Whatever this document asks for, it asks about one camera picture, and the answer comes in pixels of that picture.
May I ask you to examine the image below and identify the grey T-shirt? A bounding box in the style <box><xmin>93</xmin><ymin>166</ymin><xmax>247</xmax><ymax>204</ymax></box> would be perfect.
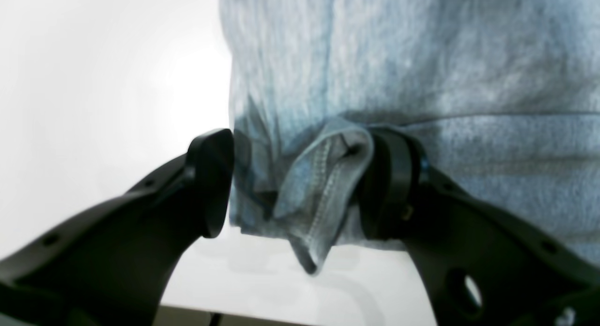
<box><xmin>219</xmin><ymin>0</ymin><xmax>600</xmax><ymax>274</ymax></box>

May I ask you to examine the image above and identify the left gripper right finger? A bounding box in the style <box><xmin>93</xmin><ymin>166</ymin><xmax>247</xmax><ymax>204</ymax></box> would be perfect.
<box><xmin>359</xmin><ymin>129</ymin><xmax>600</xmax><ymax>326</ymax></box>

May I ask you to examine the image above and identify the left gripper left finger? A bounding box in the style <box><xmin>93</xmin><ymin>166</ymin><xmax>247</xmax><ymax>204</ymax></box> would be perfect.
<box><xmin>0</xmin><ymin>129</ymin><xmax>234</xmax><ymax>326</ymax></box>

